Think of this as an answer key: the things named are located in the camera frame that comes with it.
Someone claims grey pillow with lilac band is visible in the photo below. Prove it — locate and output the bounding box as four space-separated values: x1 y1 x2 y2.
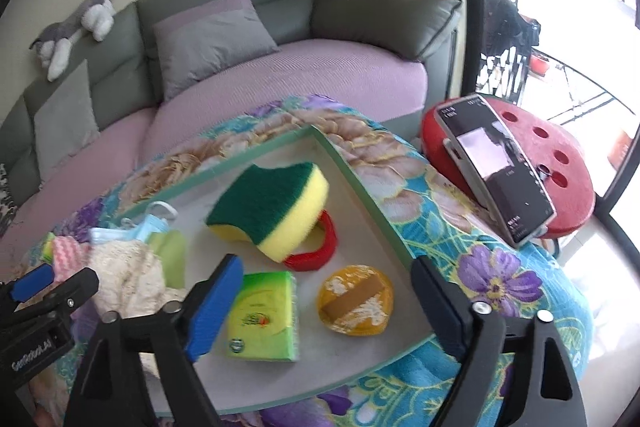
152 0 280 102

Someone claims red plastic stool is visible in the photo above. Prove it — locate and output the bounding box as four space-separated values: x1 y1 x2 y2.
420 99 597 240

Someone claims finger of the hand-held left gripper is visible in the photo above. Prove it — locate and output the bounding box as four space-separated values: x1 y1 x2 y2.
0 263 101 325

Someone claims yellow green sponge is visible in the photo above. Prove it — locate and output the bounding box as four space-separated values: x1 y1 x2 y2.
205 162 331 264

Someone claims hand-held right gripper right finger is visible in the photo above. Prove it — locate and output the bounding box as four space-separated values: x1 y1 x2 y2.
410 255 588 427

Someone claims blue face mask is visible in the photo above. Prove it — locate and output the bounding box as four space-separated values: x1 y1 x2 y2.
89 201 178 248

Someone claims grey sofa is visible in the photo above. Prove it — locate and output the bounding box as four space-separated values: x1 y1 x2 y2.
0 0 463 208

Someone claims cream loofah cloth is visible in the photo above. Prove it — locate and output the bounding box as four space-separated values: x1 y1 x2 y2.
90 239 188 358

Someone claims floral printed blanket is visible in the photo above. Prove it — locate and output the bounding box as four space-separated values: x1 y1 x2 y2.
25 94 593 427

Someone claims smartphone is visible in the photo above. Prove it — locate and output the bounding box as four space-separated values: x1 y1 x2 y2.
434 93 558 248

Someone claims light green cloth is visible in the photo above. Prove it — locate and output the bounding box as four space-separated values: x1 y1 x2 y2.
149 229 188 290

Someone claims white tray with green rim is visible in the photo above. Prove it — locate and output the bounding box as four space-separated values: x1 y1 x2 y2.
117 123 468 418

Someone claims green tissue pack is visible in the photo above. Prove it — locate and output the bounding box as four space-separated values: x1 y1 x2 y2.
224 271 300 363

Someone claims plain grey pillow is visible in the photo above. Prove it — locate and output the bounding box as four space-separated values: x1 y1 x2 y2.
32 58 101 182

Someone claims black white patterned pillow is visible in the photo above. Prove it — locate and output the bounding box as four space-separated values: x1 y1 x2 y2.
0 163 21 238

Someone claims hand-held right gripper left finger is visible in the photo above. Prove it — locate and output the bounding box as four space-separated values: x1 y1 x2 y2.
64 253 246 427

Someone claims black metal railing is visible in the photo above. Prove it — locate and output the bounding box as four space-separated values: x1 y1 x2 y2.
479 42 636 124

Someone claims pink sofa cover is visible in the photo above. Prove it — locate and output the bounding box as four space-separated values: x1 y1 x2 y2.
0 38 430 278

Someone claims pink crocheted cloth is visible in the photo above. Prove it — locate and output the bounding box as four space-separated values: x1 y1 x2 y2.
42 234 93 283

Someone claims red ring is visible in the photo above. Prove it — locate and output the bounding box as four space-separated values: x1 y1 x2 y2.
283 209 337 272

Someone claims orange round wrapped snack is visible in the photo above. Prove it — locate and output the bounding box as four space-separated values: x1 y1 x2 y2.
318 263 395 337

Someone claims grey white plush dog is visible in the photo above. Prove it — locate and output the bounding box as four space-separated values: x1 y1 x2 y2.
29 0 121 82

